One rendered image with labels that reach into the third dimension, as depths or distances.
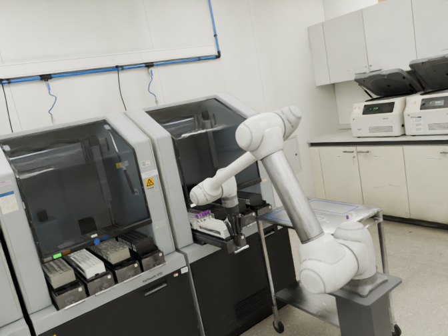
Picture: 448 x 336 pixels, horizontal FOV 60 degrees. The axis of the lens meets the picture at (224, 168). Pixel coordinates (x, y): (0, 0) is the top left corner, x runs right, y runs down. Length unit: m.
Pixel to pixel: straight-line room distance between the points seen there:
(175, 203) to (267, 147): 0.98
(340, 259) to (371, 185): 2.84
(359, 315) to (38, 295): 1.51
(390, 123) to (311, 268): 2.74
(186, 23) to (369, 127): 2.07
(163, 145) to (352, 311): 1.33
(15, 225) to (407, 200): 3.41
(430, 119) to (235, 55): 1.93
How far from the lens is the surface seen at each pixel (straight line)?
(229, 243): 2.20
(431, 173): 4.01
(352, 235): 1.68
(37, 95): 3.25
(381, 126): 4.14
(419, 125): 3.96
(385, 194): 4.32
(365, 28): 4.49
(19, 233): 2.11
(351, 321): 1.86
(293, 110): 1.67
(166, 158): 2.32
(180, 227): 2.41
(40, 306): 2.23
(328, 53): 4.77
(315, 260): 1.54
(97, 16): 3.50
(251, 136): 1.52
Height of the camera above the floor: 1.59
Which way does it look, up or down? 10 degrees down
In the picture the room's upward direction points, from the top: 11 degrees counter-clockwise
